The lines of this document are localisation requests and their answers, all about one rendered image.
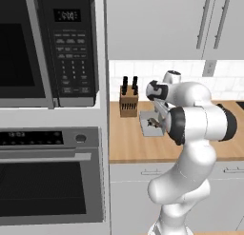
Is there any black microwave oven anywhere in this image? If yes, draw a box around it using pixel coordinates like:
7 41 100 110
0 0 100 110

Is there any grey microwave door handle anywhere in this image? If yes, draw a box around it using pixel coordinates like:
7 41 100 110
25 0 55 110

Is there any grey base cupboard door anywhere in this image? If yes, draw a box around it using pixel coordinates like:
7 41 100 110
110 181 165 235
192 177 244 235

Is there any grey oven door handle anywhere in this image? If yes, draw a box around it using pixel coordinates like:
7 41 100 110
0 152 92 165

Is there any black knife handle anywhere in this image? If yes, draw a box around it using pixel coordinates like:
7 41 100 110
132 75 139 96
122 75 130 96

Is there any brown food piece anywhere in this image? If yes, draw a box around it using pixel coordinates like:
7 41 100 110
147 117 160 127

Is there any steel built-in oven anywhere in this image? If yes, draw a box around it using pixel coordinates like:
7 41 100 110
0 127 105 226

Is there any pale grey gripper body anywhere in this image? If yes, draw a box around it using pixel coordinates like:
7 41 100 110
153 98 172 132

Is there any black microwave door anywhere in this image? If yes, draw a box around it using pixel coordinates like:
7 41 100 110
0 0 55 108

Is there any wide grey wall cupboard door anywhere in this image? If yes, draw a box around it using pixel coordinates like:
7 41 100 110
106 0 219 61

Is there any grey food container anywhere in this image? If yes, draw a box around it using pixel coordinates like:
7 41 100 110
138 109 167 138

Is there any white wall socket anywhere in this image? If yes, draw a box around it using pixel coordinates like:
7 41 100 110
202 60 217 78

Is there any narrow grey wall cupboard door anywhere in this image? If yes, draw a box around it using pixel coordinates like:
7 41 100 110
202 0 244 61

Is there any round grey oven knob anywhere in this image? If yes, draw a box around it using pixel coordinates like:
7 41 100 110
74 133 88 144

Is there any oven door with dark window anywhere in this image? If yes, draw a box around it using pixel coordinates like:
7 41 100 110
0 152 105 226

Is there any grey drawer handle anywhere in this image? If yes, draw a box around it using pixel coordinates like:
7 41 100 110
223 166 244 174
140 168 163 177

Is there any grey cupboard bar handle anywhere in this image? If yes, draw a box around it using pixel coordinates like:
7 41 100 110
213 0 233 50
195 0 212 50

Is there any wooden knife block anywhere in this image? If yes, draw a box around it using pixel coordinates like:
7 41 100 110
119 85 139 119

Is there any grey drawer front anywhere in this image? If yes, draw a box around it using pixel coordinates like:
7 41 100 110
210 161 244 180
110 163 176 184

